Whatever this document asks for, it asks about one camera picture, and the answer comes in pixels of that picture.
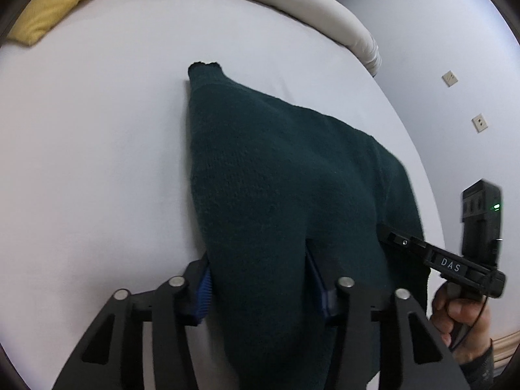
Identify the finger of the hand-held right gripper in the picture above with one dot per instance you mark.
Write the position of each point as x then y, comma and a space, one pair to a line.
400, 241

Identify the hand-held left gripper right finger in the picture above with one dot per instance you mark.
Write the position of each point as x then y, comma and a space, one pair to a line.
323, 292

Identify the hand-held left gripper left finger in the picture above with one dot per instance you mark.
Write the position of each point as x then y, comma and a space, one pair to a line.
205, 296

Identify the dark green knit sweater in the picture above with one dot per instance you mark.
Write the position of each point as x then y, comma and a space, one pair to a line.
276, 178

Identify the person's right forearm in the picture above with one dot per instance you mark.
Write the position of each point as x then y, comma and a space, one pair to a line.
479, 369

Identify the person's right hand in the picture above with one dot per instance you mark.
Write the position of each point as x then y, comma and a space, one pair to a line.
457, 313

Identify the wooden baseboard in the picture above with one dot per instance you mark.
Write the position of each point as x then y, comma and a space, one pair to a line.
505, 345

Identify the bed with white sheet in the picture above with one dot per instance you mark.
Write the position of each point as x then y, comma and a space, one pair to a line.
101, 130

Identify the cream rolled duvet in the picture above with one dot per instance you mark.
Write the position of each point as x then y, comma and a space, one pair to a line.
284, 4

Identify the yellow pillow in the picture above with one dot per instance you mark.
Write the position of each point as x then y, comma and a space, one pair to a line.
53, 4

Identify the beige wall socket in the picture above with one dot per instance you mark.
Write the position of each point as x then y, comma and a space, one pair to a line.
450, 78
479, 122

